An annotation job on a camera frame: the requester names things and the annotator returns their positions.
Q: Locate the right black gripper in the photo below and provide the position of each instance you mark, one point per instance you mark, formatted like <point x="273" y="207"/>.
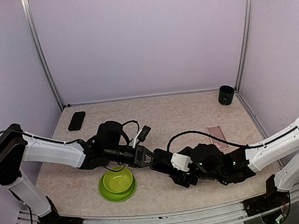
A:
<point x="183" y="180"/>

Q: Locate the black phone case horizontal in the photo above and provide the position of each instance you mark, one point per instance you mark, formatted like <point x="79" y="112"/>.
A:
<point x="76" y="121"/>

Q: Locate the green bowl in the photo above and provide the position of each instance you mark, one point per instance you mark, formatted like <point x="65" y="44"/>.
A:
<point x="118" y="181"/>

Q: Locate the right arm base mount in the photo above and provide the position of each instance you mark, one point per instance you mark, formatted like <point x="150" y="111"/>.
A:
<point x="271" y="199"/>

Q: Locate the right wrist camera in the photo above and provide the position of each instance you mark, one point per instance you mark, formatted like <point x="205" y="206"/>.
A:
<point x="181" y="162"/>

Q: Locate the left aluminium frame post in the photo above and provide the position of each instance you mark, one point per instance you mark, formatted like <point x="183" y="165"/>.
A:
<point x="41" y="56"/>

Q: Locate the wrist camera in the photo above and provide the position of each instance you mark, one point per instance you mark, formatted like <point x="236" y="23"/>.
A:
<point x="181" y="162"/>
<point x="141" y="135"/>

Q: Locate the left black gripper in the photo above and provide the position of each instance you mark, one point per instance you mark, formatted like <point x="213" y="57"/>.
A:
<point x="140" y="155"/>

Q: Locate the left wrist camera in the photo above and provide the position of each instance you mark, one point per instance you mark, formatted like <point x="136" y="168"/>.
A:
<point x="141" y="135"/>

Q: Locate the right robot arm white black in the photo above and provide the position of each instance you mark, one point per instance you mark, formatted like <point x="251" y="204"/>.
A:
<point x="208" y="162"/>

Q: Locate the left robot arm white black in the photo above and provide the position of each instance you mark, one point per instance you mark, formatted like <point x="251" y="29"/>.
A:
<point x="109" y="144"/>

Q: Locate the right aluminium frame post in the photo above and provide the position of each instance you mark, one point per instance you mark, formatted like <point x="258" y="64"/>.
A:
<point x="244" y="47"/>

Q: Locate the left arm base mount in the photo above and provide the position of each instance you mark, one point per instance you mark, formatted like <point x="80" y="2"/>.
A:
<point x="59" y="223"/>

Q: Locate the aluminium frame post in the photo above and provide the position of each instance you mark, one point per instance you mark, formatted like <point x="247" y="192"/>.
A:
<point x="41" y="56"/>
<point x="244" y="47"/>

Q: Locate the pink phone case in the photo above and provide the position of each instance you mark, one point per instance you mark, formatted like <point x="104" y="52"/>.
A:
<point x="217" y="132"/>

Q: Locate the black cylinder cup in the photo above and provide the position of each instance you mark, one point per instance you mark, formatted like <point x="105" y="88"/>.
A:
<point x="226" y="95"/>

